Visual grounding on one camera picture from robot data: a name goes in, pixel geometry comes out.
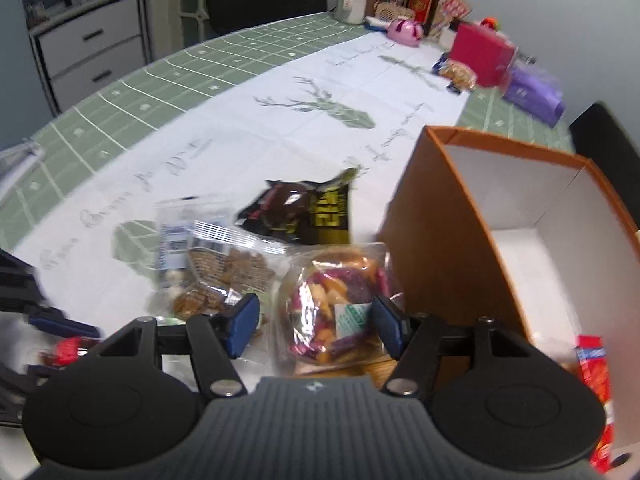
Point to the black yellow chocolate packet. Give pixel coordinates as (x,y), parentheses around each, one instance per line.
(285,205)

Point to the black chair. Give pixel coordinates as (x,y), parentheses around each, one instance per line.
(265,2)
(610,135)

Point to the clear peanut snack packet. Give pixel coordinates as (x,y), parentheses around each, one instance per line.
(457,74)

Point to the glass panel door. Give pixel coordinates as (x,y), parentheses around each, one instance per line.
(190,0)

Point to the pink round container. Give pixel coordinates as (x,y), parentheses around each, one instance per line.
(405,32)

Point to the small cola bottle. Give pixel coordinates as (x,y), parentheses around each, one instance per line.
(70,350)

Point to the clear mixed snack bag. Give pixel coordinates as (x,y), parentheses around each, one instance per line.
(325,300)

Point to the small beige box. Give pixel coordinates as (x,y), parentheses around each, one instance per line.
(390,11)

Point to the small red toy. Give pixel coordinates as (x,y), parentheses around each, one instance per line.
(490,23)

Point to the red snack packet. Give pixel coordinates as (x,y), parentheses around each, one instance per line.
(595,385)

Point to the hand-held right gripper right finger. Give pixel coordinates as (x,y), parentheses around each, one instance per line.
(387,325)

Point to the clear nut packet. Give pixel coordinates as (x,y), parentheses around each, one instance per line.
(220,265)

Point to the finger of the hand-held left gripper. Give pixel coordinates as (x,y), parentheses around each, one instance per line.
(65,325)
(20,385)

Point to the orange cardboard box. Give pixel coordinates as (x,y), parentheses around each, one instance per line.
(440,240)

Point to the beige dotted card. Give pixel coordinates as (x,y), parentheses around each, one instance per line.
(452,2)

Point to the pink square box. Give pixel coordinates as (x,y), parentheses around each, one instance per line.
(480,57)

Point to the white blue tube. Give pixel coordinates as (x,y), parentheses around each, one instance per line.
(377,22)

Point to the purple tissue pack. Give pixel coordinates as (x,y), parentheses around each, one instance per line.
(535,95)

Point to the white drawer cabinet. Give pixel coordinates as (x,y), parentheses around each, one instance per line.
(90,45)

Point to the green white printed tablecloth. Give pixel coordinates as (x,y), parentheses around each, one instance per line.
(250,60)

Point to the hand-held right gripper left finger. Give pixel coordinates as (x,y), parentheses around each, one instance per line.
(242,322)

